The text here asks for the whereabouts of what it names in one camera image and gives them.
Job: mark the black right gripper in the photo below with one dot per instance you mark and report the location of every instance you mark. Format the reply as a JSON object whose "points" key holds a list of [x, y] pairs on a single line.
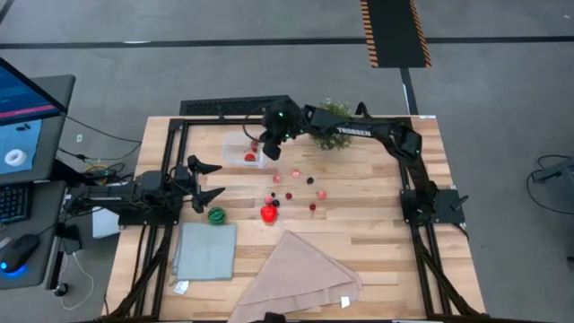
{"points": [[282, 119]]}

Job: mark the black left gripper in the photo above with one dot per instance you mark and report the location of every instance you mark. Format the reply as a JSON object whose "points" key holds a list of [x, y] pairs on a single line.
{"points": [[184, 188]]}

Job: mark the small red fruit toy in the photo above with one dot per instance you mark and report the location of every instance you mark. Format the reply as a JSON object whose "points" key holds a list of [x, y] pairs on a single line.
{"points": [[254, 145]]}

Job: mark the red strawberry toy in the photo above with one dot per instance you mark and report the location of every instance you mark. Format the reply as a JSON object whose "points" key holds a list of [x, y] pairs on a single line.
{"points": [[249, 157]]}

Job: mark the pink fruit toy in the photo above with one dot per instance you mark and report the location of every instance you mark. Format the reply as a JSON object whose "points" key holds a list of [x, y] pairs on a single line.
{"points": [[276, 178], [296, 173], [321, 194], [268, 199]]}

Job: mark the green watermelon toy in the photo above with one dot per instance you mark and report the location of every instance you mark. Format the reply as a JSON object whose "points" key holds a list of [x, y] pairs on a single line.
{"points": [[216, 215]]}

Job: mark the red bell pepper toy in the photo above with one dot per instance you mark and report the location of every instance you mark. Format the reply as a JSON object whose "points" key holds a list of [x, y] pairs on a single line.
{"points": [[269, 214]]}

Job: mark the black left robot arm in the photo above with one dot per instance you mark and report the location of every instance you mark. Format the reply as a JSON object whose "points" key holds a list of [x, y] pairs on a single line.
{"points": [[116, 193]]}

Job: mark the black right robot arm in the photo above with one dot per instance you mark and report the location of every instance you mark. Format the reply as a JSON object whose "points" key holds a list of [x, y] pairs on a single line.
{"points": [[359, 130]]}

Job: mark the clear plastic tupperware container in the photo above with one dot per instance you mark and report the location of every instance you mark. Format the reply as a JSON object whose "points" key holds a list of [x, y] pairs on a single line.
{"points": [[235, 150]]}

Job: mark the green potted plant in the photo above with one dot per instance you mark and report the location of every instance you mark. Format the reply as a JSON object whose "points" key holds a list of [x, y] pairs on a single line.
{"points": [[332, 141]]}

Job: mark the grey folded cloth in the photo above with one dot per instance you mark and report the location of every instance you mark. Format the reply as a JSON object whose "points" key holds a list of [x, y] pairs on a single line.
{"points": [[206, 251]]}

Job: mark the white grey-cloth label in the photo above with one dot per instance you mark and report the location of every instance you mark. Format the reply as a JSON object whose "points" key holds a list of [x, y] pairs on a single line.
{"points": [[181, 287]]}

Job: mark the white box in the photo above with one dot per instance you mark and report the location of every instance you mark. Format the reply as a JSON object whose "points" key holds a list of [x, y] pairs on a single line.
{"points": [[105, 224]]}

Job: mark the pink folded cloth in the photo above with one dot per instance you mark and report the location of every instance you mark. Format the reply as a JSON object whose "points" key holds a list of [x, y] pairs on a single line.
{"points": [[296, 278]]}

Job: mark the grey computer desk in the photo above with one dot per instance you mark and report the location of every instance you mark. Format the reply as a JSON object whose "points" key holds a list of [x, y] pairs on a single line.
{"points": [[56, 134]]}

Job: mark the white pink-cloth label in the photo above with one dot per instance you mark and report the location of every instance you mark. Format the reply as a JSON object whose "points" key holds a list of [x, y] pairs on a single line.
{"points": [[345, 302]]}

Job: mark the black hazard-striped floor mat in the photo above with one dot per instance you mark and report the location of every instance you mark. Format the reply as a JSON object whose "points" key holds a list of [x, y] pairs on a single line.
{"points": [[394, 33]]}

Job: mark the black keyboard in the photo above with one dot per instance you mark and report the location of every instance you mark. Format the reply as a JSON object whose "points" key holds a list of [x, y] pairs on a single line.
{"points": [[13, 202]]}

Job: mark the black mouse blue light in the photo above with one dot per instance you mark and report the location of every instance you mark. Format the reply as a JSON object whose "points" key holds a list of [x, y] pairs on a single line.
{"points": [[18, 252]]}

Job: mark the large black computer monitor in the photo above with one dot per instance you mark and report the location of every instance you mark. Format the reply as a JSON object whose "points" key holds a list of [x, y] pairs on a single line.
{"points": [[22, 94]]}

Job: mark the black aluminium table frame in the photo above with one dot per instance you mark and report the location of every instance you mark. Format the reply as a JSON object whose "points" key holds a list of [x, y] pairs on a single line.
{"points": [[172, 143]]}

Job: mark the black table-level camera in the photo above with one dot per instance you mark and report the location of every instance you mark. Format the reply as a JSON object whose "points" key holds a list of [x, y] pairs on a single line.
{"points": [[273, 318]]}

